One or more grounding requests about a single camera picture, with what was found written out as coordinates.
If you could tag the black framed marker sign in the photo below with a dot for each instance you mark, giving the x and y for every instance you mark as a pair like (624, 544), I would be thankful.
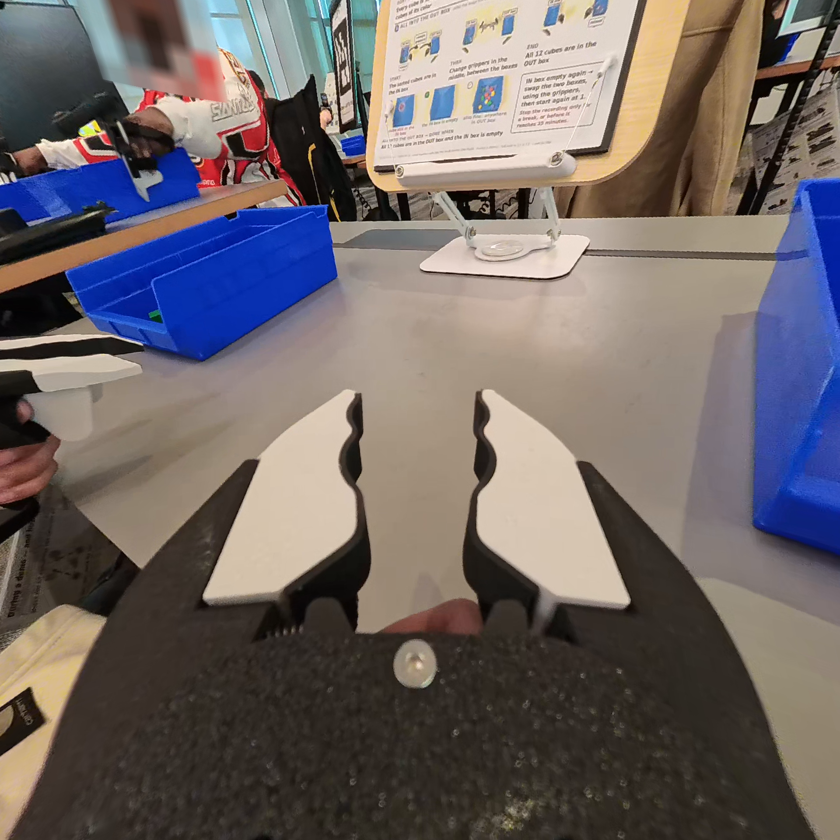
(33, 564)
(342, 65)

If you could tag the black device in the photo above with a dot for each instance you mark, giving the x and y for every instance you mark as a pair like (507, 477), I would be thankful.
(52, 233)

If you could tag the black wall screen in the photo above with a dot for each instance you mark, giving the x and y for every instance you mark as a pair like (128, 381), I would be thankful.
(46, 65)

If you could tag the white printed sign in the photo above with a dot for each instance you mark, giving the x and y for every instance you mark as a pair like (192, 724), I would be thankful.
(787, 151)

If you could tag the black jacket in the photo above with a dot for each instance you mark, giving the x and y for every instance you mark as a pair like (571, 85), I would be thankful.
(308, 157)

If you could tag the light wooden board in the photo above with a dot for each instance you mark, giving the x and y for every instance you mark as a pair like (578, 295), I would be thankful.
(656, 98)

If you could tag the printed instruction sheet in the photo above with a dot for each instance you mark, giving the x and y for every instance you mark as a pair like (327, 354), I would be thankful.
(512, 79)

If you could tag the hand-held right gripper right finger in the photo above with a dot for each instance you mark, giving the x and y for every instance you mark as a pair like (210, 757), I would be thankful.
(548, 518)

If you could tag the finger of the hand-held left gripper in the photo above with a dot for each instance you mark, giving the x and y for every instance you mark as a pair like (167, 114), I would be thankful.
(72, 380)
(72, 344)

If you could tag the person's left hand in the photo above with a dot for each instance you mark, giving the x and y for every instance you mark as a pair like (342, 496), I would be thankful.
(26, 466)

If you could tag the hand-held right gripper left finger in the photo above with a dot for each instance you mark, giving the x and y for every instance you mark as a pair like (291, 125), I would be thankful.
(289, 518)

